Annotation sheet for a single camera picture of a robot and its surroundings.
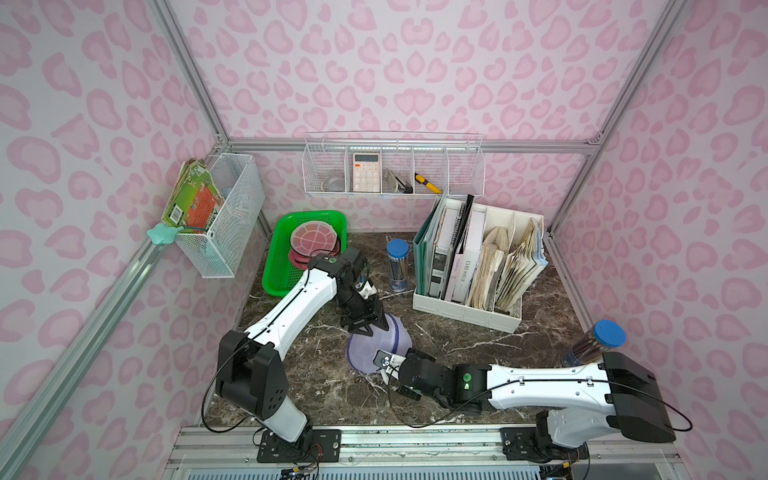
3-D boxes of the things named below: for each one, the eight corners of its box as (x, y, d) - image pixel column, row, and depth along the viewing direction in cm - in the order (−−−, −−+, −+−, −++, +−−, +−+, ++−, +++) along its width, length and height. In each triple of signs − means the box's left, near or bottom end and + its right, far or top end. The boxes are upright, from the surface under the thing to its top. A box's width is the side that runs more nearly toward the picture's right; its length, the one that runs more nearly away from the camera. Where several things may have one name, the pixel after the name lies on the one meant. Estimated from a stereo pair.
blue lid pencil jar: (390, 293, 104) (389, 256, 89) (388, 277, 109) (386, 239, 93) (408, 291, 105) (410, 254, 89) (406, 275, 109) (407, 237, 94)
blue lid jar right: (566, 374, 86) (604, 344, 70) (558, 353, 90) (592, 320, 74) (589, 374, 86) (632, 344, 70) (581, 353, 90) (619, 320, 74)
